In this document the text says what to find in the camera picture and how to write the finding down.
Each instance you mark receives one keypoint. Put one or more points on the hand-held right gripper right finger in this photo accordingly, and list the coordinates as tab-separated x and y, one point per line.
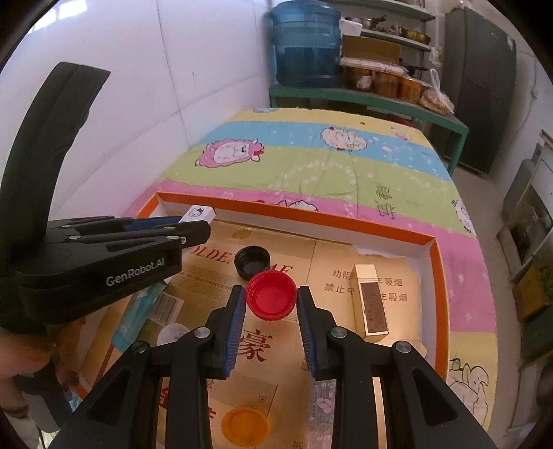
309	332

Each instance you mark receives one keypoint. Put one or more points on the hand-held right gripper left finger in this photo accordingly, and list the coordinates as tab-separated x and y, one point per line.
231	328

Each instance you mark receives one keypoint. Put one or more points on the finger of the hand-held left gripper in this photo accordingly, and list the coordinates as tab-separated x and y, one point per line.
190	233
151	222

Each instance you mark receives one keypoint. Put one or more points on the white printed box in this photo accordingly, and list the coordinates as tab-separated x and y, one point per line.
198	213

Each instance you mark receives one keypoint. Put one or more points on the red bottle cap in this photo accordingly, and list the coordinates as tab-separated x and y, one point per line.
271	298

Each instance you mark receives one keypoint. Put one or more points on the white bottle cap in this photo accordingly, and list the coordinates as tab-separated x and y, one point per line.
173	333

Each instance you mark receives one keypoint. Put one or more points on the black bottle cap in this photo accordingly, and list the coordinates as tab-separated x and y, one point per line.
252	262

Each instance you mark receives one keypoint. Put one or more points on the cardboard tray with orange rim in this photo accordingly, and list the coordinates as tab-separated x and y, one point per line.
328	259

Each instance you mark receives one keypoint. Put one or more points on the large orange bottle cap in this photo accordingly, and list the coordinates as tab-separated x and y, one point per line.
240	425

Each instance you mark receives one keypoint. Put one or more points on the person's left forearm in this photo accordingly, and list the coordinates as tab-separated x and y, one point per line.
15	414

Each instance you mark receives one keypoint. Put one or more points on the person's left hand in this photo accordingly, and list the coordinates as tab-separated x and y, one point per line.
21	349

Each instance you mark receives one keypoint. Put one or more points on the teal packet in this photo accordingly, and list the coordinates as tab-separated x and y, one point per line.
140	308

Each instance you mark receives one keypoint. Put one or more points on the gold box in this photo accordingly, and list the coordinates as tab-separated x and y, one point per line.
369	302

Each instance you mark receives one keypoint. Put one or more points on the blue water jug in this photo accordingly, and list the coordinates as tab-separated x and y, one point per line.
306	47

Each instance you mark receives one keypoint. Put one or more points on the green bench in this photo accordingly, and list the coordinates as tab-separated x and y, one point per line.
389	105

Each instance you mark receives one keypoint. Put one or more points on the orange glass jar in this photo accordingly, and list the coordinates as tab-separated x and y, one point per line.
410	90
386	84

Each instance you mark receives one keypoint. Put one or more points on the white cabinet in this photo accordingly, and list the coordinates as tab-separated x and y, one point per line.
527	207

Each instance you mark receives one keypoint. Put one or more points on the brown cardboard box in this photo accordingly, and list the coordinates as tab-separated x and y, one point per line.
371	47

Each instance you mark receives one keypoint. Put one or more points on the white tub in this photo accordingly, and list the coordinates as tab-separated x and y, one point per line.
350	26

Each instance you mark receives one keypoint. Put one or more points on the clear plastic bag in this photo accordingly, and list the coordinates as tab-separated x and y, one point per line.
436	101

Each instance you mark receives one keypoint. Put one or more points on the dark refrigerator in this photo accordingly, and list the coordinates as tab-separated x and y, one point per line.
484	77

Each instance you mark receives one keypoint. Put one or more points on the wall shelf unit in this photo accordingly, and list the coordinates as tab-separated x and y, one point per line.
389	26

